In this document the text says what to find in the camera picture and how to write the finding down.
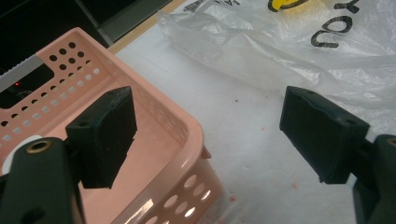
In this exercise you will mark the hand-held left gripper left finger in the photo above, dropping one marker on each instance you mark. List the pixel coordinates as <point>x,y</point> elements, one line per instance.
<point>102,137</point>

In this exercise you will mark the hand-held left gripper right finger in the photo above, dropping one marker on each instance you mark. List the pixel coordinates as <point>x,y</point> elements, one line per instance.
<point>323,140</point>

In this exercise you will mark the pink perforated plastic basket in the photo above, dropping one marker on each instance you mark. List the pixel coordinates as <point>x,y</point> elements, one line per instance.
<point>162,130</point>

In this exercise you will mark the clear plastic smiley bag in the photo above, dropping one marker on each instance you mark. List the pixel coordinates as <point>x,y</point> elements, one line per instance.
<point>249,59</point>

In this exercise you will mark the grey metal floor rail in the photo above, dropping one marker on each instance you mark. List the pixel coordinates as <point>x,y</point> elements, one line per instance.
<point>134,15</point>

